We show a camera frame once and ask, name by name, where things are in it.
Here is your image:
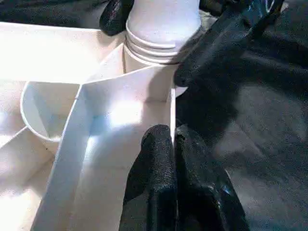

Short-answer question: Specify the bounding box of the black plastic mat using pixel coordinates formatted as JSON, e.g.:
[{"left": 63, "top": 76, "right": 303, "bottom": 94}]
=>
[{"left": 0, "top": 0, "right": 308, "bottom": 231}]

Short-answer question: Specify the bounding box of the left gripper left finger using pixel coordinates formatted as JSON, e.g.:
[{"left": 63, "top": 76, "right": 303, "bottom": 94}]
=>
[{"left": 119, "top": 124, "right": 177, "bottom": 231}]

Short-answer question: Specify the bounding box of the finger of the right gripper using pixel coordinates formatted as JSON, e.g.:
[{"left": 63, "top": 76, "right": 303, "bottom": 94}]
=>
[
  {"left": 99, "top": 0, "right": 135, "bottom": 37},
  {"left": 173, "top": 0, "right": 285, "bottom": 88}
]

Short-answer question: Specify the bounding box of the white plastic table leg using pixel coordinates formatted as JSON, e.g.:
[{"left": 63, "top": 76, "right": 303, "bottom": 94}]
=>
[{"left": 125, "top": 0, "right": 203, "bottom": 65}]

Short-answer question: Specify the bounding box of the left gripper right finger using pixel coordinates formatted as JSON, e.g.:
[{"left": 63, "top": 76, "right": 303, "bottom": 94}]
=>
[{"left": 174, "top": 124, "right": 251, "bottom": 231}]

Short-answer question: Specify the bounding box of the white plastic table top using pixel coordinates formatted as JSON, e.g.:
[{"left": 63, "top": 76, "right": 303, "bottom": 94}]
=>
[{"left": 0, "top": 22, "right": 189, "bottom": 231}]

